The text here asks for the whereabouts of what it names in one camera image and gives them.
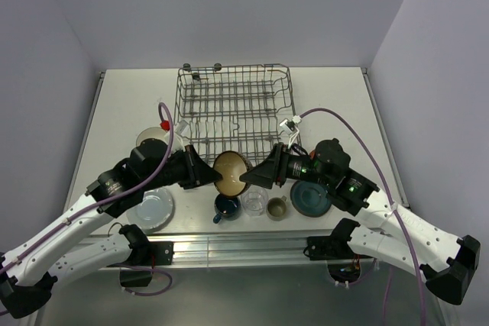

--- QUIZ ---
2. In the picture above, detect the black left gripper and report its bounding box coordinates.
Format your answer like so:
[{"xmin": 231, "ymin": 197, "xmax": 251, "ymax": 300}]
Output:
[{"xmin": 142, "ymin": 144, "xmax": 222, "ymax": 191}]

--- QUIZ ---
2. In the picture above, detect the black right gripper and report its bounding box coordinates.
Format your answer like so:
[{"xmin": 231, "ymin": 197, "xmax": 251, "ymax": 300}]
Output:
[{"xmin": 239, "ymin": 142, "xmax": 333, "ymax": 188}]

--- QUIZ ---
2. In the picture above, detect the small beige mug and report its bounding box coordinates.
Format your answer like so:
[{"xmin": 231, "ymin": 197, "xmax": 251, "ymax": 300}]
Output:
[{"xmin": 266, "ymin": 196, "xmax": 287, "ymax": 221}]

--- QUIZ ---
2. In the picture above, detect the brown ribbed bowl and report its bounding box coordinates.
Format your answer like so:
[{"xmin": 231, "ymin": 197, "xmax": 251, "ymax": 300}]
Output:
[{"xmin": 213, "ymin": 150, "xmax": 252, "ymax": 197}]

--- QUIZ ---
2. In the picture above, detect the dark blue ribbed mug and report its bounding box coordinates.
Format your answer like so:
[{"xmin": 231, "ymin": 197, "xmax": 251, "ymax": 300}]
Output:
[{"xmin": 212, "ymin": 194, "xmax": 241, "ymax": 224}]

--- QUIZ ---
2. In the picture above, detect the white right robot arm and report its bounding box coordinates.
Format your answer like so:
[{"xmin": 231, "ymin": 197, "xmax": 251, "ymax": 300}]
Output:
[{"xmin": 240, "ymin": 138, "xmax": 481, "ymax": 305}]

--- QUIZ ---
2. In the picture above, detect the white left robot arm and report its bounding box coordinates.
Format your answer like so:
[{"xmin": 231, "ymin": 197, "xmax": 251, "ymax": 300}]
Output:
[{"xmin": 1, "ymin": 139, "xmax": 222, "ymax": 319}]

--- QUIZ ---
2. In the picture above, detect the clear drinking glass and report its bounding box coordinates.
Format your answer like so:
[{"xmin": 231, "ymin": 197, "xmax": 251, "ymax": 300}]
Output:
[{"xmin": 241, "ymin": 187, "xmax": 268, "ymax": 217}]

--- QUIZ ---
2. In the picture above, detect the teal ceramic saucer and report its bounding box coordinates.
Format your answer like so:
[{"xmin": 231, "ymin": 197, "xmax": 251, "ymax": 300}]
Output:
[{"xmin": 290, "ymin": 181, "xmax": 332, "ymax": 218}]

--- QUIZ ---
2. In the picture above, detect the light blue glass plate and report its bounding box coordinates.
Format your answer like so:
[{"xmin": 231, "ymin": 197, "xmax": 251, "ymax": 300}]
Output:
[{"xmin": 126, "ymin": 188, "xmax": 175, "ymax": 234}]

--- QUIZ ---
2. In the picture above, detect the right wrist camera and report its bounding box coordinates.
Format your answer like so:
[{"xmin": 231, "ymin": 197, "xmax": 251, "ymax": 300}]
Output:
[{"xmin": 279, "ymin": 115, "xmax": 302, "ymax": 149}]

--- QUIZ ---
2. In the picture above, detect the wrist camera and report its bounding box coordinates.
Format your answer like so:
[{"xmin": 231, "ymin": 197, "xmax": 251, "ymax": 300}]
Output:
[
  {"xmin": 279, "ymin": 115, "xmax": 302, "ymax": 149},
  {"xmin": 160, "ymin": 120, "xmax": 189, "ymax": 153}
]

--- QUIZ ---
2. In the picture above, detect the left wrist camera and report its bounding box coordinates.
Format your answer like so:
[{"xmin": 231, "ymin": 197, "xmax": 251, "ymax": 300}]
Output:
[{"xmin": 160, "ymin": 120, "xmax": 189, "ymax": 153}]

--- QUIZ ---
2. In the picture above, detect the aluminium rail frame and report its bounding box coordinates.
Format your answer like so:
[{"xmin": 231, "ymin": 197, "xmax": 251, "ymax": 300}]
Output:
[{"xmin": 66, "ymin": 67, "xmax": 408, "ymax": 267}]

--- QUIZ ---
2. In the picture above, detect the grey wire dish rack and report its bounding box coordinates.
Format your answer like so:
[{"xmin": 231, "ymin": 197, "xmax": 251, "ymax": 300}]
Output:
[{"xmin": 173, "ymin": 63, "xmax": 296, "ymax": 166}]

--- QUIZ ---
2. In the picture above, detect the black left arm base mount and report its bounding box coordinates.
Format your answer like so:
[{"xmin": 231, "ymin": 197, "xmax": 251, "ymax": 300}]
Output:
[{"xmin": 119, "ymin": 241, "xmax": 174, "ymax": 289}]

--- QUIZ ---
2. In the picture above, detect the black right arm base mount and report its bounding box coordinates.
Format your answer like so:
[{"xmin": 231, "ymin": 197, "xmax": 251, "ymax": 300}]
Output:
[{"xmin": 303, "ymin": 236, "xmax": 361, "ymax": 284}]

